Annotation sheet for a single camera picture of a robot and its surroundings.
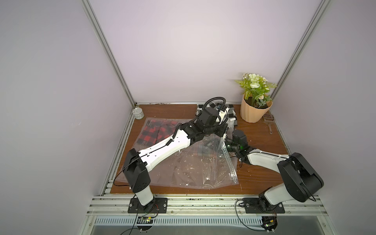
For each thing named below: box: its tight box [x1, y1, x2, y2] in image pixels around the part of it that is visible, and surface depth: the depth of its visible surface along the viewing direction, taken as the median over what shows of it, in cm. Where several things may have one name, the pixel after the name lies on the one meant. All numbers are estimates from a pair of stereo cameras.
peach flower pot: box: [240, 94, 273, 123], surface depth 102 cm
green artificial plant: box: [234, 72, 278, 109], surface depth 94 cm
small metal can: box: [132, 107, 145, 120], surface depth 112 cm
